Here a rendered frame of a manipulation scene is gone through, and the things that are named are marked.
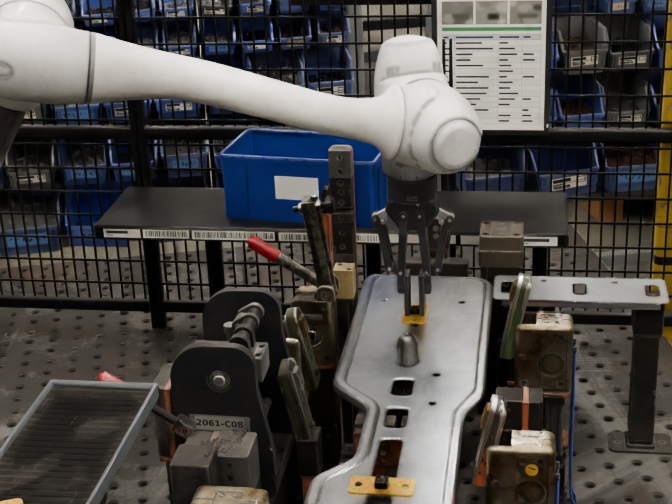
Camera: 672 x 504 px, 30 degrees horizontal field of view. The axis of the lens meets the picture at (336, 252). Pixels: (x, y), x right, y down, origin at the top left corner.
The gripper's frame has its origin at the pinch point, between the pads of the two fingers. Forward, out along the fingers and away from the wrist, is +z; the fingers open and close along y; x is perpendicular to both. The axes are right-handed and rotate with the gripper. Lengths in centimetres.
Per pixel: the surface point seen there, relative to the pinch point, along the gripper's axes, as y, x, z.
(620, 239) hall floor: 51, 278, 108
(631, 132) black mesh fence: 37, 55, -9
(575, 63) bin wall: 30, 201, 17
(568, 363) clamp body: 24.2, -8.4, 7.5
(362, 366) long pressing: -6.7, -14.9, 5.5
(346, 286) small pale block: -12.0, 6.0, 2.0
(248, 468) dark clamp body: -16, -53, -1
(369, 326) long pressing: -7.4, -1.3, 5.6
